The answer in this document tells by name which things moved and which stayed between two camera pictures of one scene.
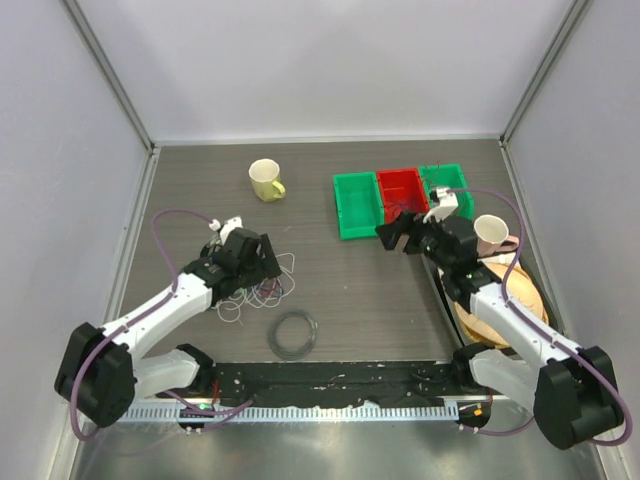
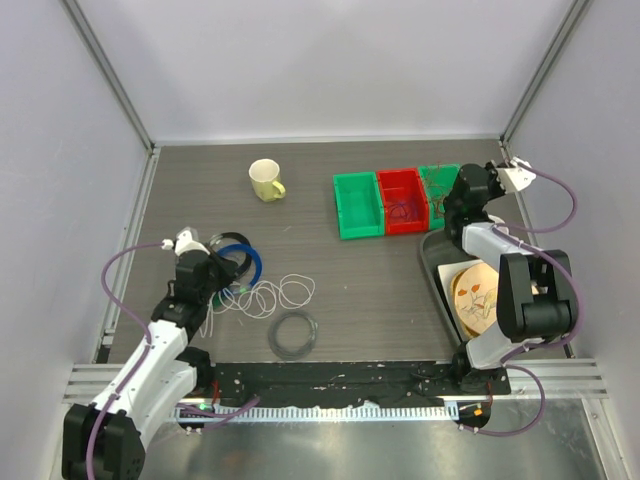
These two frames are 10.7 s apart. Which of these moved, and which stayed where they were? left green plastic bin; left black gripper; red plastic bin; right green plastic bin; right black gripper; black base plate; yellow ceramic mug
Moved: right black gripper; left black gripper
Stayed: right green plastic bin; left green plastic bin; black base plate; yellow ceramic mug; red plastic bin
